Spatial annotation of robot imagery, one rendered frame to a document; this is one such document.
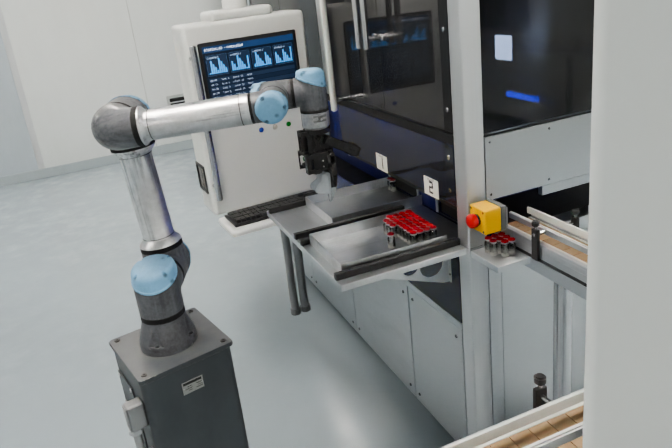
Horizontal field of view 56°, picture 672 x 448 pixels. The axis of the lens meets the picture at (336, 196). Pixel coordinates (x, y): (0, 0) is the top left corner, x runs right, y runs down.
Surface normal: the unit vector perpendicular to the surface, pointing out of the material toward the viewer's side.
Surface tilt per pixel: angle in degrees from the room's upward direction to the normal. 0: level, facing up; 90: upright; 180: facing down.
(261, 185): 90
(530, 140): 90
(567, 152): 90
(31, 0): 90
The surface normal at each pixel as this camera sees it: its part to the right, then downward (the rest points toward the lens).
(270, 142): 0.45, 0.26
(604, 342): -0.92, 0.22
